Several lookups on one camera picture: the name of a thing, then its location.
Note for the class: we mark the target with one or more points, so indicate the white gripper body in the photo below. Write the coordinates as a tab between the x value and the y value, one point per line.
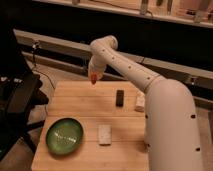
96	67

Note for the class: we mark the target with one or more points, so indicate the red pepper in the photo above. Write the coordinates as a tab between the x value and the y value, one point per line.
93	78

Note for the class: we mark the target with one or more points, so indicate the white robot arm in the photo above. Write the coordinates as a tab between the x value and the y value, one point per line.
172	132

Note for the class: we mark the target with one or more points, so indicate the green ceramic bowl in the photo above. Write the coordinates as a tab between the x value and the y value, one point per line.
64	136

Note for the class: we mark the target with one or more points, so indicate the black rectangular block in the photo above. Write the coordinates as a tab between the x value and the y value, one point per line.
119	98

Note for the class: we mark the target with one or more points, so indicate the white plastic bottle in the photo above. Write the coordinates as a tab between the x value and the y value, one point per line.
140	102

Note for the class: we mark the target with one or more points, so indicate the white sponge block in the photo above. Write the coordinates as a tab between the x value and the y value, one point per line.
104	134

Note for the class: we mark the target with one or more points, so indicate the black office chair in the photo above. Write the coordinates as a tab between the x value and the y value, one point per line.
19	94

